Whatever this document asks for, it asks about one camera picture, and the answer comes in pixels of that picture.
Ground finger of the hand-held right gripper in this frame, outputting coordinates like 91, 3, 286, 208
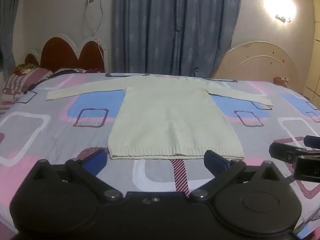
269, 142, 320, 181
303, 135, 320, 151

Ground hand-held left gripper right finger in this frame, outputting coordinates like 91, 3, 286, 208
189, 150, 283, 202

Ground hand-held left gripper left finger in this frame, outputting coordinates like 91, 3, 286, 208
32, 149, 123, 202

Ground cream knitted sweater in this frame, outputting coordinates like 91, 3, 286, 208
46, 74, 274, 160

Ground dark crumpled clothes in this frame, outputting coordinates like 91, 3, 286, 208
51, 67, 105, 77

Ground patterned bed sheet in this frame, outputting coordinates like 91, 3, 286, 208
0, 72, 320, 240

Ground cream tiled cabinet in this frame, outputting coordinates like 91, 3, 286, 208
304, 0, 320, 102

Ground cream curved headboard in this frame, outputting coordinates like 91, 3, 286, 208
211, 41, 300, 90

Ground striped pillow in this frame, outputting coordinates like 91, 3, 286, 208
2, 67, 53, 96

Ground red and white headboard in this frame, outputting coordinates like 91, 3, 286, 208
24, 32, 110, 73

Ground colourful printed cushion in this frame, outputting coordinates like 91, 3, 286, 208
13, 63, 41, 75

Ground blue-grey window curtain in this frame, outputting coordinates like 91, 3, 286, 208
110, 0, 244, 78

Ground blue-grey side curtain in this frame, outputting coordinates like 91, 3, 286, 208
0, 0, 25, 64

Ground glowing wall lamp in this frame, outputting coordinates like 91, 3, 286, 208
262, 0, 298, 24

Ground white hanging cable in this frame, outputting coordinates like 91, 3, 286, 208
84, 0, 106, 64

